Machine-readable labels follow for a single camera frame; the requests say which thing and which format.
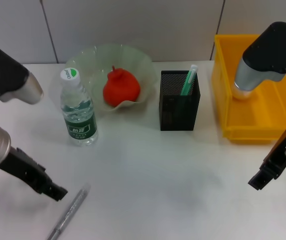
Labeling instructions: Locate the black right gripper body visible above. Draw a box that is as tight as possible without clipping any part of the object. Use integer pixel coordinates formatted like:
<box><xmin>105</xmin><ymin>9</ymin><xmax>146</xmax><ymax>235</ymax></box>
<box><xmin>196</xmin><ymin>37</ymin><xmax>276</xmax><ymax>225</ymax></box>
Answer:
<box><xmin>259</xmin><ymin>121</ymin><xmax>286</xmax><ymax>180</ymax></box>

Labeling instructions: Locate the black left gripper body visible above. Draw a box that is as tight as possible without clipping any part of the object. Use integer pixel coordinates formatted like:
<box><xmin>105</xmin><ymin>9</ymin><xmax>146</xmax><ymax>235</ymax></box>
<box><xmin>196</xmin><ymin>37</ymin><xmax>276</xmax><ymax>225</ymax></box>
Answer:
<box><xmin>0</xmin><ymin>146</ymin><xmax>51</xmax><ymax>194</ymax></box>

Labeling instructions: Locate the grey pen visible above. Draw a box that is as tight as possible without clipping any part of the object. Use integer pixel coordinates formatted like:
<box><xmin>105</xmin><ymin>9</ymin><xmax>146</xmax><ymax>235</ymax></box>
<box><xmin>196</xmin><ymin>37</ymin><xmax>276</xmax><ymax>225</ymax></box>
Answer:
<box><xmin>46</xmin><ymin>182</ymin><xmax>92</xmax><ymax>240</ymax></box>

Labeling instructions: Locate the water bottle with green label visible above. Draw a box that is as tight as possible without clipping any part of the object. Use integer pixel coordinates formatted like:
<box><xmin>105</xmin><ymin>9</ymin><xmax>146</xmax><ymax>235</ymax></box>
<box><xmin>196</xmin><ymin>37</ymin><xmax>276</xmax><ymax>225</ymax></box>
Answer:
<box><xmin>59</xmin><ymin>67</ymin><xmax>99</xmax><ymax>147</ymax></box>

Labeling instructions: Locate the green utility knife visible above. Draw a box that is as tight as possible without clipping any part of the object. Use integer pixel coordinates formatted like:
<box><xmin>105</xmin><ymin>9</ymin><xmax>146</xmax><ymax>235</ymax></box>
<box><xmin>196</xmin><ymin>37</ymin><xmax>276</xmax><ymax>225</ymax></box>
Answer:
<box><xmin>180</xmin><ymin>64</ymin><xmax>199</xmax><ymax>97</ymax></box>

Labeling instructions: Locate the red-orange toy orange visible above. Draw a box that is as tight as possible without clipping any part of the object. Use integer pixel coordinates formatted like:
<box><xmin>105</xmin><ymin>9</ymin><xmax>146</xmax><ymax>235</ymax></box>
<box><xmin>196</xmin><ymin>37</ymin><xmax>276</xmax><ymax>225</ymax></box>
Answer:
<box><xmin>102</xmin><ymin>65</ymin><xmax>142</xmax><ymax>108</ymax></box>

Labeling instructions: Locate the black mesh pen holder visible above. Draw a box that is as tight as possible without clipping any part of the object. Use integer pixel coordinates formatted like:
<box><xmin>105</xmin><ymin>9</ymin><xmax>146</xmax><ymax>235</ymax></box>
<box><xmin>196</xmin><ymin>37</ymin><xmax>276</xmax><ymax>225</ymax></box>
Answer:
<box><xmin>160</xmin><ymin>69</ymin><xmax>201</xmax><ymax>132</ymax></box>

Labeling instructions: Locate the translucent green fruit plate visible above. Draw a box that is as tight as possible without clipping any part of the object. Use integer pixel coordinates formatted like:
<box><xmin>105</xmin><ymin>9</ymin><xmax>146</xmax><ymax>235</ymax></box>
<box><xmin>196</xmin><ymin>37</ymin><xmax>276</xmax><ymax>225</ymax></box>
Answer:
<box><xmin>49</xmin><ymin>43</ymin><xmax>159</xmax><ymax>117</ymax></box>

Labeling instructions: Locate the yellow plastic bin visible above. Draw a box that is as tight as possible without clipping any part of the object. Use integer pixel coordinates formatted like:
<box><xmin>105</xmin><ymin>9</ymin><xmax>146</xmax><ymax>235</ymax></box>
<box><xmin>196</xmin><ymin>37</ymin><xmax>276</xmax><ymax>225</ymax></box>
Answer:
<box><xmin>211</xmin><ymin>34</ymin><xmax>286</xmax><ymax>145</ymax></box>

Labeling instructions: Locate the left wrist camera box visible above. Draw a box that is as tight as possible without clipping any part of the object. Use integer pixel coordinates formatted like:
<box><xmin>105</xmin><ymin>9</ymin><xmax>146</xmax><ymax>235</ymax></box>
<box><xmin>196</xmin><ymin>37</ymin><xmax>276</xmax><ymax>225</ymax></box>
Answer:
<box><xmin>0</xmin><ymin>47</ymin><xmax>44</xmax><ymax>106</ymax></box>

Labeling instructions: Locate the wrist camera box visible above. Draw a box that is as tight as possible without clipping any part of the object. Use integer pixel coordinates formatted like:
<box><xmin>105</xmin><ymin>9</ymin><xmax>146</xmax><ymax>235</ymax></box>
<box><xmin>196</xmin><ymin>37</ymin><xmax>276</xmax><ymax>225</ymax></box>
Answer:
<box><xmin>0</xmin><ymin>47</ymin><xmax>44</xmax><ymax>106</ymax></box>
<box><xmin>233</xmin><ymin>21</ymin><xmax>286</xmax><ymax>101</ymax></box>

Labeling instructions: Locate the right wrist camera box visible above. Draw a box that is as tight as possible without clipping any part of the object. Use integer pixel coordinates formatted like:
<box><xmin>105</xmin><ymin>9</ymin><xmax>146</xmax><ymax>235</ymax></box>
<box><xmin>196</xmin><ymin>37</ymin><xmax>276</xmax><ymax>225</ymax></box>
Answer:
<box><xmin>233</xmin><ymin>21</ymin><xmax>286</xmax><ymax>101</ymax></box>

